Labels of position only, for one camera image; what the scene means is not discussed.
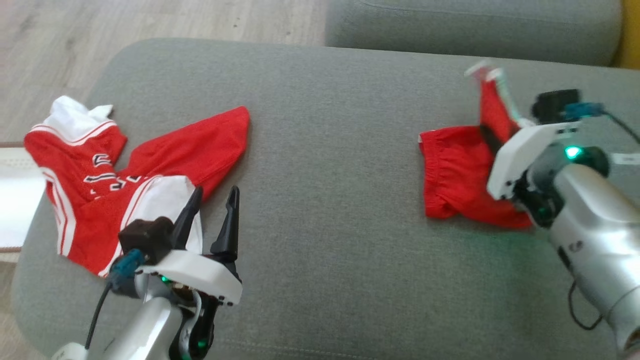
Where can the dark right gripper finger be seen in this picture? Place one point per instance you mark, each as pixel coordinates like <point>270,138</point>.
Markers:
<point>491,141</point>

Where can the grey fabric sofa back cushion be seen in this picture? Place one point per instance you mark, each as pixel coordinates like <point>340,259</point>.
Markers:
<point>475,25</point>

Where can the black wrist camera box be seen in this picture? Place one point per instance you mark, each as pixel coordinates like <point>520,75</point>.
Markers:
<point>147,237</point>
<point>555,106</point>

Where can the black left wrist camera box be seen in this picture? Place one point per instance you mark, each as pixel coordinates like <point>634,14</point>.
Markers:
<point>147,237</point>

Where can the grey fabric sofa seat cushion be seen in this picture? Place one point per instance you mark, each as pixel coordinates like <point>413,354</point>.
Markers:
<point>325,200</point>

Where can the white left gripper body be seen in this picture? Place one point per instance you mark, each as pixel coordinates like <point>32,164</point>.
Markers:
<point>200,275</point>

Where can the red white basketball jersey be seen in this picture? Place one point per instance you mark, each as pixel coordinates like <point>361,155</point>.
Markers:
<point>90,215</point>

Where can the white mat with brown edge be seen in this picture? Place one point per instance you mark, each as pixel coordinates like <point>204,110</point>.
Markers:
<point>17,210</point>

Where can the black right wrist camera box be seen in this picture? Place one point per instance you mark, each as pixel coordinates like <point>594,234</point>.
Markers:
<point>555,106</point>

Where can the mustard yellow cushion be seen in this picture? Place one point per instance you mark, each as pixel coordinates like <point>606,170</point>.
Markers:
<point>631,30</point>

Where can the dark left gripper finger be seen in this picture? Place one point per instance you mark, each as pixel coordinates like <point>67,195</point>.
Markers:
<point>186,225</point>
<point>229,240</point>

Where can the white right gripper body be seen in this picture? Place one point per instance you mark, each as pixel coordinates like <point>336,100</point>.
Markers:
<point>520,150</point>

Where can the red shorts with white stripes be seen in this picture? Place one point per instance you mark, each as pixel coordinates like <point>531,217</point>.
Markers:
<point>460,170</point>

